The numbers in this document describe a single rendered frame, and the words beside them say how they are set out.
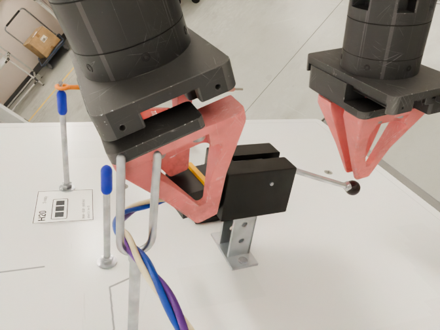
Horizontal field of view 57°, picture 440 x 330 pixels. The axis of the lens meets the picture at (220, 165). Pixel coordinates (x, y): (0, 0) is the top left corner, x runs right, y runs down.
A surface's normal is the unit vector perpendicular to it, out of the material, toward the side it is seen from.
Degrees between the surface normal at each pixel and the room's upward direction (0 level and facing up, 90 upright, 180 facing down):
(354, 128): 71
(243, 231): 93
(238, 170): 50
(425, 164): 0
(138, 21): 96
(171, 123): 27
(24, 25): 90
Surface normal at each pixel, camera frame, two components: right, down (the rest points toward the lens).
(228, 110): -0.24, -0.76
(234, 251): 0.39, 0.49
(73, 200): 0.13, -0.87
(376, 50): -0.49, 0.48
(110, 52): -0.07, 0.63
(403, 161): -0.63, -0.52
